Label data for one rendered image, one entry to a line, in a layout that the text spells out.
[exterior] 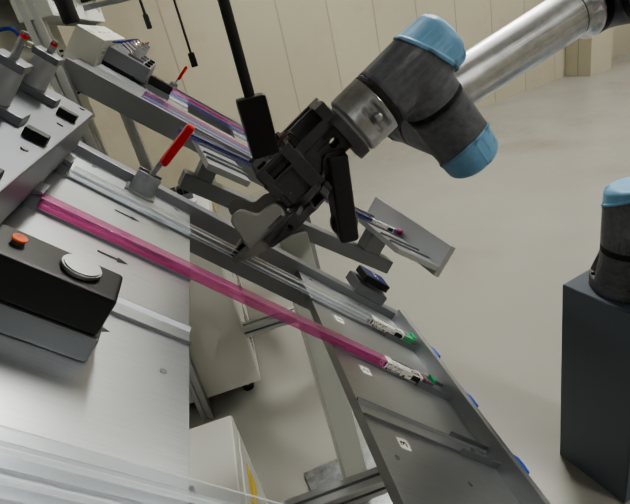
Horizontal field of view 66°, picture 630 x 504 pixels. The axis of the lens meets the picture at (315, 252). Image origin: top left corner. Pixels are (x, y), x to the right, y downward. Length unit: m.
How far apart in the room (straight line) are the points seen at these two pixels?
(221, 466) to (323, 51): 3.49
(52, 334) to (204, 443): 0.57
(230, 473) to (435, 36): 0.65
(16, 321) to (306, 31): 3.71
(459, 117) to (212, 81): 3.14
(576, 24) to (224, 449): 0.83
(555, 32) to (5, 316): 0.76
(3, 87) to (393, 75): 0.37
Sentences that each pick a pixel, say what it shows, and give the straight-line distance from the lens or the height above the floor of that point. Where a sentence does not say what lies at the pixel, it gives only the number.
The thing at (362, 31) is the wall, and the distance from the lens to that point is 4.17.
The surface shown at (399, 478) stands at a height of 0.85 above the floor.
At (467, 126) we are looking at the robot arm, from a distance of 0.62.
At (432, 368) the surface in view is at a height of 0.73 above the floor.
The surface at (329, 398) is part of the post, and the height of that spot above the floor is 0.39.
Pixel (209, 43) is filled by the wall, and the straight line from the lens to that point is 3.67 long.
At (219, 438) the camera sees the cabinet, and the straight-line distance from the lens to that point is 0.86.
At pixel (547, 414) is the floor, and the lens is 1.66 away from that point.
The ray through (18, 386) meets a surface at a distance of 0.30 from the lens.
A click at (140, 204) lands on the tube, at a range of 0.59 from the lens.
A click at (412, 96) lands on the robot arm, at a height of 1.09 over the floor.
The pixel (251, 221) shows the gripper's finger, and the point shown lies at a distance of 0.57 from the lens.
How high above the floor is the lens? 1.21
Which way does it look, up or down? 27 degrees down
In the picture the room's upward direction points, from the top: 14 degrees counter-clockwise
